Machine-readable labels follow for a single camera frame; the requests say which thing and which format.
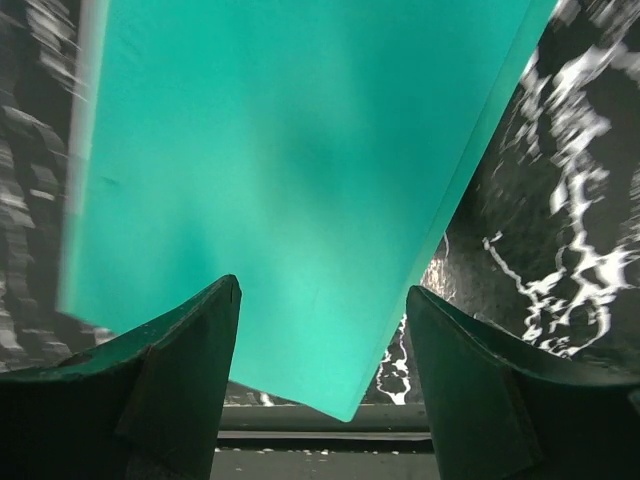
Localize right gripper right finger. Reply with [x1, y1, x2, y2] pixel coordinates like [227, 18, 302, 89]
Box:
[406, 286, 639, 480]

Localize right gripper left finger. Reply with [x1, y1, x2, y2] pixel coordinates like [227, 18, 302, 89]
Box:
[1, 275, 241, 479]

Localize green file folder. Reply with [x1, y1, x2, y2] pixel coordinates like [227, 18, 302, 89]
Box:
[57, 1, 554, 422]

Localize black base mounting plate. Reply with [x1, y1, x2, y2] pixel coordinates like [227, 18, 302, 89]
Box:
[211, 404, 440, 480]

